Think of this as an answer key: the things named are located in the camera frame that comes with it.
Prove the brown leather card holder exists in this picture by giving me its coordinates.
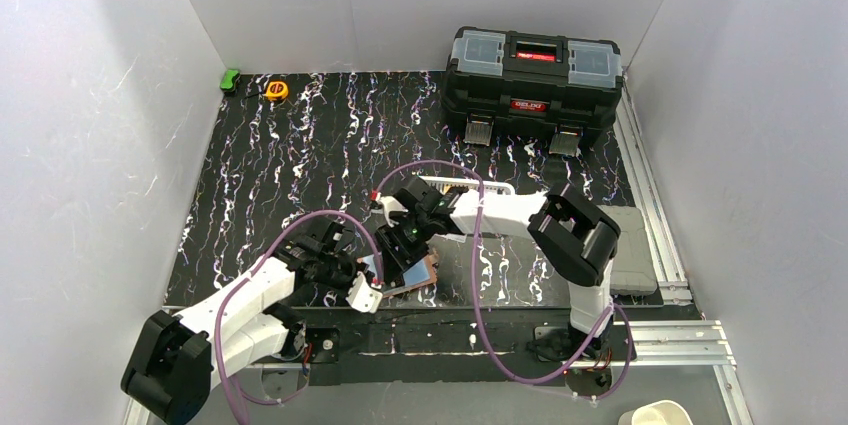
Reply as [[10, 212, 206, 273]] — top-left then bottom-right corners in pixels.
[[382, 250, 439, 297]]

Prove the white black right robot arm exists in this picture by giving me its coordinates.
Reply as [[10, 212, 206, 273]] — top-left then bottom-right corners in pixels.
[[371, 176, 621, 361]]

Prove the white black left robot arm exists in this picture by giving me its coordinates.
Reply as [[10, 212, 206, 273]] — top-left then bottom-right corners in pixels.
[[120, 210, 385, 424]]

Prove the white plastic basket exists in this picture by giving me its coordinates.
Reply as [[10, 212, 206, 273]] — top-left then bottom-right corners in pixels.
[[421, 176, 515, 195]]

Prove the yellow tape measure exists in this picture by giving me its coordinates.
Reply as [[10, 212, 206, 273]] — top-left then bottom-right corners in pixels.
[[264, 80, 289, 101]]

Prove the green small device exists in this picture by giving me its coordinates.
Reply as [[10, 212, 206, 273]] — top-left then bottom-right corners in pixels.
[[219, 69, 241, 94]]

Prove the black red toolbox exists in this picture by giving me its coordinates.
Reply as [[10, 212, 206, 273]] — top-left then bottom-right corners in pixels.
[[440, 26, 624, 156]]

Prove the white plastic cup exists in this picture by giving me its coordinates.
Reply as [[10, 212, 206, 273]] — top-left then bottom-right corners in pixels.
[[617, 400, 693, 425]]

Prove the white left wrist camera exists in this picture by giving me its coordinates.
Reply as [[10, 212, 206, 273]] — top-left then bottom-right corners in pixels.
[[346, 272, 384, 314]]

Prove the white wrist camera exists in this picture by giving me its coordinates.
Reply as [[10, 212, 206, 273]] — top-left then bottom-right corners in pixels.
[[346, 272, 384, 314], [370, 193, 407, 221]]

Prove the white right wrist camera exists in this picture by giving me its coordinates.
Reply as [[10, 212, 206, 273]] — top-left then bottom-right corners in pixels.
[[370, 193, 407, 221]]

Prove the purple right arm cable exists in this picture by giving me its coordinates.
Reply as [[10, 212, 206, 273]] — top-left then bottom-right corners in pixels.
[[372, 159, 636, 403]]

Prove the aluminium frame rail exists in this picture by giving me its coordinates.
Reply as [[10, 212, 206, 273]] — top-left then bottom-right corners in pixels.
[[125, 87, 753, 425]]

